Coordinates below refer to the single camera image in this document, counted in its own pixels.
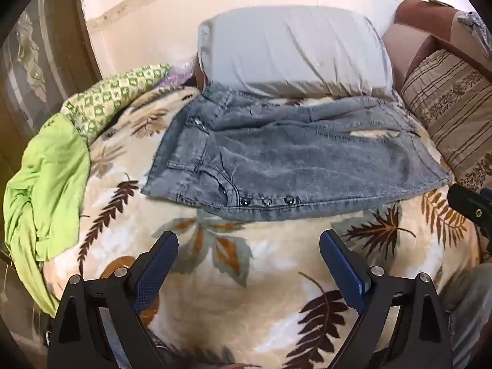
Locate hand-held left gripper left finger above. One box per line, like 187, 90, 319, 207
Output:
47, 231, 180, 369

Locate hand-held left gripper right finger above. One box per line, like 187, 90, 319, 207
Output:
320, 229, 454, 369

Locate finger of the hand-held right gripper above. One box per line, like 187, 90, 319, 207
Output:
447, 183, 492, 240

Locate grey-blue denim pants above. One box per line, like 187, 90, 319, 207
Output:
141, 85, 455, 224

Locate leaf-print plush blanket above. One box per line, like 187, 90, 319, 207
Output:
40, 85, 489, 369

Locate person's grey clothing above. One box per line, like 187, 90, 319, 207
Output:
442, 261, 492, 369

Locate brown striped cushion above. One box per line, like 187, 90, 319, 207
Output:
400, 49, 492, 193

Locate plain lime green cloth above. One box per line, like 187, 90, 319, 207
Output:
3, 113, 91, 316

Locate brown headboard cushion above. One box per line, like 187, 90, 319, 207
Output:
380, 0, 492, 93

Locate green diamond-patterned cloth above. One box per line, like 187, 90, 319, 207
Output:
61, 62, 173, 143

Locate grey crumpled cloth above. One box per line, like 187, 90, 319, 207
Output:
455, 10, 489, 39

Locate purple plastic bag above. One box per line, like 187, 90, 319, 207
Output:
161, 59, 200, 87

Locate grey pillow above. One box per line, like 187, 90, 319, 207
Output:
197, 6, 396, 101

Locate wooden door with glass panel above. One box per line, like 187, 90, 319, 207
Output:
0, 0, 102, 185

